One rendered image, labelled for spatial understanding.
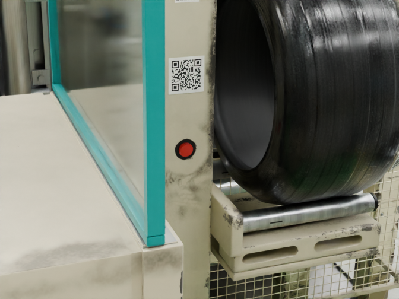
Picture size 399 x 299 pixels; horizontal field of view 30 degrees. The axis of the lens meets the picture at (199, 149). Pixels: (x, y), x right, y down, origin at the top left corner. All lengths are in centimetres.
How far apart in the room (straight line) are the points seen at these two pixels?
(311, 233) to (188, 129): 36
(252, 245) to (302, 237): 12
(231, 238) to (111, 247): 80
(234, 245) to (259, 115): 48
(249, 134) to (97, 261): 119
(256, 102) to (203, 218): 43
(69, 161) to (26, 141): 10
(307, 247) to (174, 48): 53
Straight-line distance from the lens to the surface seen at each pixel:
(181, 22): 146
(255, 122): 191
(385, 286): 256
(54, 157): 97
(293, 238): 163
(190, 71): 149
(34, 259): 74
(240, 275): 161
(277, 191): 156
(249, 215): 159
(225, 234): 156
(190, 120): 152
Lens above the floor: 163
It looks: 22 degrees down
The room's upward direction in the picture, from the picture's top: 1 degrees clockwise
